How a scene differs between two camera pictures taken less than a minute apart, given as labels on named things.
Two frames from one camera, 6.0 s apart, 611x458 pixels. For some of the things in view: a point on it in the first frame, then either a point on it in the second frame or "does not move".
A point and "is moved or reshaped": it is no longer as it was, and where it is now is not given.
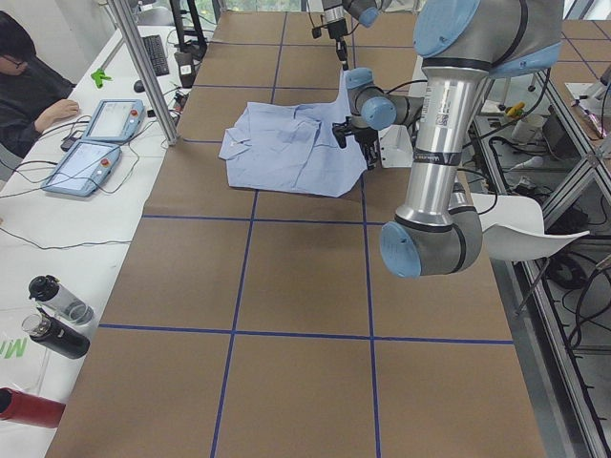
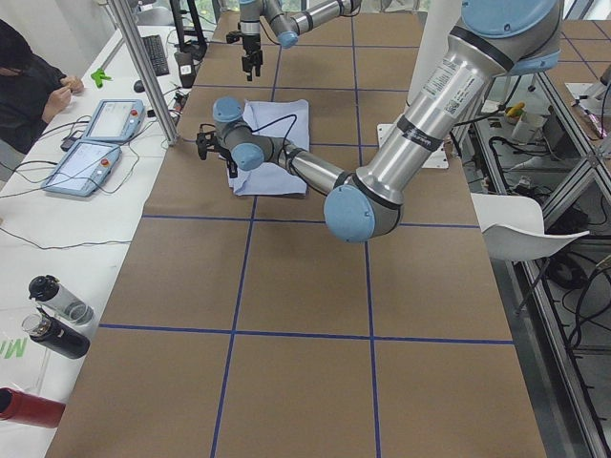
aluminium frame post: (125, 16) does not move
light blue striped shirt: (293, 146) is moved or reshaped
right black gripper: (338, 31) → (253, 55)
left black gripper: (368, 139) → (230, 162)
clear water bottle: (49, 291) does not move
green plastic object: (99, 75) does not move
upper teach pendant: (115, 120) does not move
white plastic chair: (515, 228) does not move
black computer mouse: (138, 87) does not move
